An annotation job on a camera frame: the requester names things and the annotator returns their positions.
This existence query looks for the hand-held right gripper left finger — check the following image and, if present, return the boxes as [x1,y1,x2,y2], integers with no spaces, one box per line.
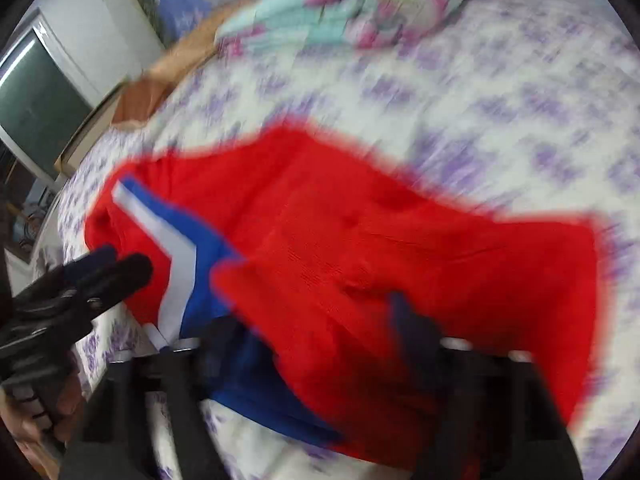
[65,317,251,480]

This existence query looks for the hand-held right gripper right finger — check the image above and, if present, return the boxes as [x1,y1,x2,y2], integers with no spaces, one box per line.
[387,290,586,480]

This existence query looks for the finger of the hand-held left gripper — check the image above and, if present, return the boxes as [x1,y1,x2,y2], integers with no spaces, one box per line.
[65,254,154,311]
[20,245,118,297]

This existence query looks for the red shirt blue white stripe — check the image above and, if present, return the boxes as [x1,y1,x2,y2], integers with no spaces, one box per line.
[82,125,608,480]

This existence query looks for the person's left hand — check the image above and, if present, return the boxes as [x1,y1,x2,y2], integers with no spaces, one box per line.
[0,359,84,461]

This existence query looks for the brown pillow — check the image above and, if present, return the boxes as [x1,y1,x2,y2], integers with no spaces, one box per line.
[112,5,236,126]

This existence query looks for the purple floral bed sheet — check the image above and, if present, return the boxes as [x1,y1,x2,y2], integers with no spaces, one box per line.
[57,0,640,480]

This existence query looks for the green patterned cloth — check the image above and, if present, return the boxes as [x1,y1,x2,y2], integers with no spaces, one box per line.
[126,0,168,48]

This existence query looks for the folded floral quilt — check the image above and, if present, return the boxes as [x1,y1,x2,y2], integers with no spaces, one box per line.
[215,0,471,53]

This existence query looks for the window with white frame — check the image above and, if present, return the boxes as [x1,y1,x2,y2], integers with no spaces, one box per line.
[0,22,96,176]

